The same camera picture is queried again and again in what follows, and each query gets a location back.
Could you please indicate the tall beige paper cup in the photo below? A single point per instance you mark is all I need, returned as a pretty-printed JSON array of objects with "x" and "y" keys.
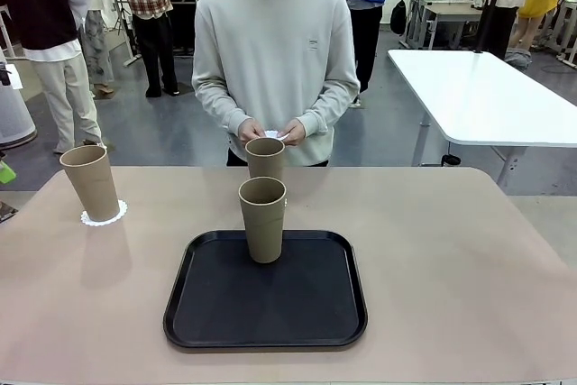
[
  {"x": 263, "y": 231},
  {"x": 92, "y": 191},
  {"x": 266, "y": 164}
]

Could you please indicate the white scalloped paper coaster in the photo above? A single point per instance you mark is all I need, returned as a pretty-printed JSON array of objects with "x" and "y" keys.
[
  {"x": 272, "y": 134},
  {"x": 122, "y": 211}
]

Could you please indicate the person's left forearm cream sleeve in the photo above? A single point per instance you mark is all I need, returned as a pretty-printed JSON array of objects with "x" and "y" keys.
[{"x": 331, "y": 105}]

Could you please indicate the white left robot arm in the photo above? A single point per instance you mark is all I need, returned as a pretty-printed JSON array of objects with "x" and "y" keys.
[{"x": 13, "y": 78}]

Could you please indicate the person's right forearm cream sleeve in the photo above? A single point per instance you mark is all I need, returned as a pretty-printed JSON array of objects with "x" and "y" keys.
[{"x": 216, "y": 105}]

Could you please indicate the person's right hand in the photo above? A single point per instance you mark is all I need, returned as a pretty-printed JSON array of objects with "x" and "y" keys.
[{"x": 250, "y": 131}]

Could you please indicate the person's left hand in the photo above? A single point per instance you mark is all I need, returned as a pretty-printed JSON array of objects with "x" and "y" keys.
[{"x": 297, "y": 132}]

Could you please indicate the brown patterned floor item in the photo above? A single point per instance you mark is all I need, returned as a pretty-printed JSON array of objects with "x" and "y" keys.
[{"x": 6, "y": 213}]

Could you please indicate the white cylindrical air purifier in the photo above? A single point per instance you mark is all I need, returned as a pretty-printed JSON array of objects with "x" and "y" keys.
[{"x": 11, "y": 114}]

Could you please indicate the person in patterned skirt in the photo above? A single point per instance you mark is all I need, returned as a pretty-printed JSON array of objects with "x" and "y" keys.
[{"x": 97, "y": 42}]

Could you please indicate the black plastic serving tray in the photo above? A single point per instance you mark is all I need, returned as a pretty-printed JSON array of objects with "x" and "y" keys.
[{"x": 270, "y": 313}]

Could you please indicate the person in cream sweater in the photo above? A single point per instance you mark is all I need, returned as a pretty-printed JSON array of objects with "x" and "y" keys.
[{"x": 275, "y": 42}]

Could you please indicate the black hanging bag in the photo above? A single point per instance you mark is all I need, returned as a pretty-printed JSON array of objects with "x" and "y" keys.
[{"x": 399, "y": 17}]

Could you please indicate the grey background work desk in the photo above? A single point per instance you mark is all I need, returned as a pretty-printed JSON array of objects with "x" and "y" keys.
[{"x": 446, "y": 11}]

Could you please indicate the large white table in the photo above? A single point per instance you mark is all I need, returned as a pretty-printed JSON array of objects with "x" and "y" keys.
[{"x": 473, "y": 96}]

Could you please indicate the grey cloth heap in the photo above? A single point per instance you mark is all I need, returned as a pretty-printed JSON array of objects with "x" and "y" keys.
[{"x": 518, "y": 59}]

